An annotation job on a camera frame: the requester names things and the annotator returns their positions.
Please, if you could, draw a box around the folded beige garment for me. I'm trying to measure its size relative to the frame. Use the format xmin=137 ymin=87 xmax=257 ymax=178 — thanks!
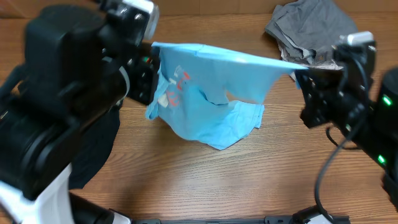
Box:
xmin=277 ymin=41 xmax=343 ymax=70

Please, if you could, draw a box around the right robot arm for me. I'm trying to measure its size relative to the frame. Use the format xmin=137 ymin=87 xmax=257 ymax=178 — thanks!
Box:
xmin=295 ymin=40 xmax=397 ymax=223

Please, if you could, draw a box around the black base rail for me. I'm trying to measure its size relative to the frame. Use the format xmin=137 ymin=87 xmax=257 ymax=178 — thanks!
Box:
xmin=132 ymin=216 xmax=299 ymax=224

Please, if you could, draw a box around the folded grey garment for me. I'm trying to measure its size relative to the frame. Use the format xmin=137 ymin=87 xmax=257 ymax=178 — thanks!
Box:
xmin=265 ymin=0 xmax=358 ymax=64

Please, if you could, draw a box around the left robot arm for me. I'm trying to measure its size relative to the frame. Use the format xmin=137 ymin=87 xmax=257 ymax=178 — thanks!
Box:
xmin=1 ymin=1 xmax=159 ymax=224

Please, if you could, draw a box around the light blue t-shirt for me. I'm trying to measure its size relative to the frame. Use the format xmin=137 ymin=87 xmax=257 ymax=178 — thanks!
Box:
xmin=146 ymin=42 xmax=303 ymax=150

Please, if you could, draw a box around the black t-shirt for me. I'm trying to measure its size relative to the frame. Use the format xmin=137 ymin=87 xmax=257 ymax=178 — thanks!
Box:
xmin=69 ymin=106 xmax=120 ymax=189

